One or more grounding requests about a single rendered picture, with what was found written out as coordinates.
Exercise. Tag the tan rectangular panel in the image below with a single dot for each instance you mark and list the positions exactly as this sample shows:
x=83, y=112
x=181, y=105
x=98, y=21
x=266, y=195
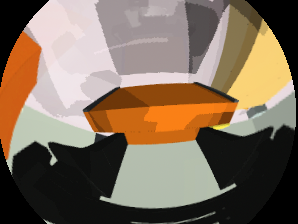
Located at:
x=253, y=67

